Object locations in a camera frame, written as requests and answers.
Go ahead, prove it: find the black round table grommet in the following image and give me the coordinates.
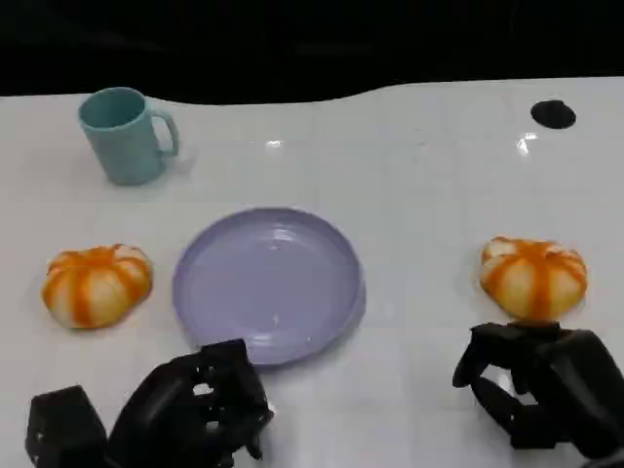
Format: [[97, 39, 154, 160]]
[[529, 99, 577, 131]]

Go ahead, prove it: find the orange and white bread roll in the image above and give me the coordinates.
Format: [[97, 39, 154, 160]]
[[41, 244, 155, 331], [479, 236, 588, 322]]

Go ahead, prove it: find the pale green mug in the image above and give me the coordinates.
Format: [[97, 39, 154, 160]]
[[77, 87, 180, 187]]

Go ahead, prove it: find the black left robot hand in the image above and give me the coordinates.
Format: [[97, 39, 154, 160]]
[[106, 337, 276, 468]]

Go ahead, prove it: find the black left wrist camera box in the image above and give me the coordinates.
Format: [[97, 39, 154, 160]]
[[24, 384, 109, 468]]

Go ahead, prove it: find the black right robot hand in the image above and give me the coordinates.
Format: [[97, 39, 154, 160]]
[[451, 321, 624, 460]]

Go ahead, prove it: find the lilac plate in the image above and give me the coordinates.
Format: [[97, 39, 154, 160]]
[[171, 207, 368, 369]]

